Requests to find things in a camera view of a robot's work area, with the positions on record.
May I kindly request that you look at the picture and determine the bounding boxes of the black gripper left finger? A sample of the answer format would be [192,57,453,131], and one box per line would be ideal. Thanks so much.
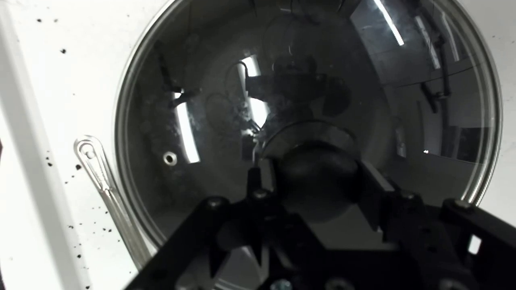
[126,165,288,290]

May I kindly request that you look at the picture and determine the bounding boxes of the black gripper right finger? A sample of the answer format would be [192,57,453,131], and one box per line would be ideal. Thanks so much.
[358,160,516,290]

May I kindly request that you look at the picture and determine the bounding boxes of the glass lid with black knob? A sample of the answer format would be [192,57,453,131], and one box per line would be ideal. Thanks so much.
[114,0,504,290]

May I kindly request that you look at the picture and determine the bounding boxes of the white plastic tray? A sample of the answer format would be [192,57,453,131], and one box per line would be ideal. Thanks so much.
[0,0,516,290]

